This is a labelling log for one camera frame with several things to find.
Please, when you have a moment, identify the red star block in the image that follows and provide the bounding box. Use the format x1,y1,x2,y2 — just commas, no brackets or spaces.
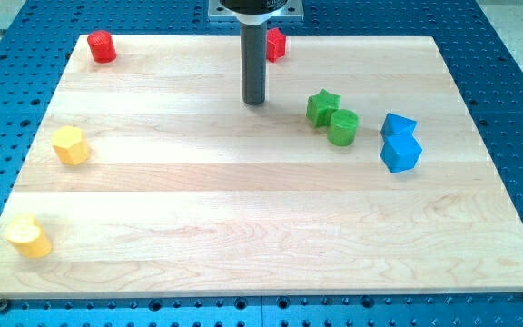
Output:
266,28,287,63

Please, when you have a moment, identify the black robot arm flange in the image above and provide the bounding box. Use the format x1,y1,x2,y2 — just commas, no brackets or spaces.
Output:
220,0,287,25

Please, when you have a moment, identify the green star block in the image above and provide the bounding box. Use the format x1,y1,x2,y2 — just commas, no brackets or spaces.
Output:
306,89,341,128

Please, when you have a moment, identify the wooden board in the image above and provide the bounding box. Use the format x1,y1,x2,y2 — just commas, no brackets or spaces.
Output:
0,35,523,299

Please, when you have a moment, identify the green cylinder block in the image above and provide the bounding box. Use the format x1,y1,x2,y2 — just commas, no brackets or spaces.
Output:
327,109,359,146

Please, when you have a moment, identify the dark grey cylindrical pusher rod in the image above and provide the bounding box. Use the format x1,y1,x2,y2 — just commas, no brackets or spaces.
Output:
240,23,267,105

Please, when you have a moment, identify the blue triangular block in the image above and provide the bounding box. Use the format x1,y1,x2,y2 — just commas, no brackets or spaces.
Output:
380,113,417,139

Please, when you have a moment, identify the blue cube block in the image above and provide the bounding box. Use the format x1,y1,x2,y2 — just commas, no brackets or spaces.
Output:
380,134,422,173

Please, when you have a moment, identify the silver mounting plate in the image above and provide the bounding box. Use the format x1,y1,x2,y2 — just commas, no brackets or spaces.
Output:
205,0,304,21

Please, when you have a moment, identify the yellow hexagon block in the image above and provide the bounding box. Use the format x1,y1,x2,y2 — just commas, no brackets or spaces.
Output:
52,125,90,165

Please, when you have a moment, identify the red cylinder block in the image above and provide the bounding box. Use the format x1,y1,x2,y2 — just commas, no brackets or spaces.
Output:
86,30,117,64

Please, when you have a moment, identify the yellow heart block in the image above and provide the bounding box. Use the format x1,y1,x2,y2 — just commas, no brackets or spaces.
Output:
5,213,53,259

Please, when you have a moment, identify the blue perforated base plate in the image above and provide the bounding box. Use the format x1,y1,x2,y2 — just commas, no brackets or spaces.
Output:
0,0,523,326

